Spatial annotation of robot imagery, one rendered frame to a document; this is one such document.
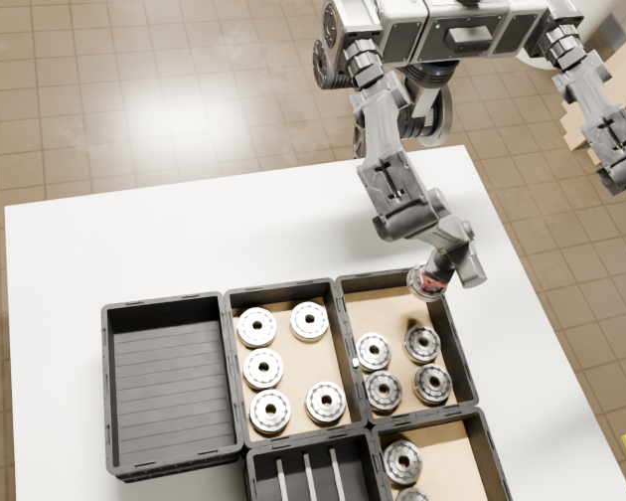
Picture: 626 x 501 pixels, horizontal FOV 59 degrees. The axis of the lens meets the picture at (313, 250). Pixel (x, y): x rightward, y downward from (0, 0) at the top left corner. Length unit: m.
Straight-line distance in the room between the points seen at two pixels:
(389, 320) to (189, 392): 0.58
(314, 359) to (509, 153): 2.10
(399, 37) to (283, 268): 0.81
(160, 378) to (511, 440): 1.01
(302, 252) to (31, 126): 1.71
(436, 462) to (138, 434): 0.75
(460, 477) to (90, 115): 2.36
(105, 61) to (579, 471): 2.83
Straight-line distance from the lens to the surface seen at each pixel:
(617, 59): 3.60
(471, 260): 1.24
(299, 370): 1.49
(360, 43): 1.20
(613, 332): 3.03
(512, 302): 1.93
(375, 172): 0.82
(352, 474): 1.47
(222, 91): 3.11
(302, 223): 1.83
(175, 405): 1.46
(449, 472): 1.54
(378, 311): 1.59
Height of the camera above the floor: 2.25
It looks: 61 degrees down
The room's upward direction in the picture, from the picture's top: 19 degrees clockwise
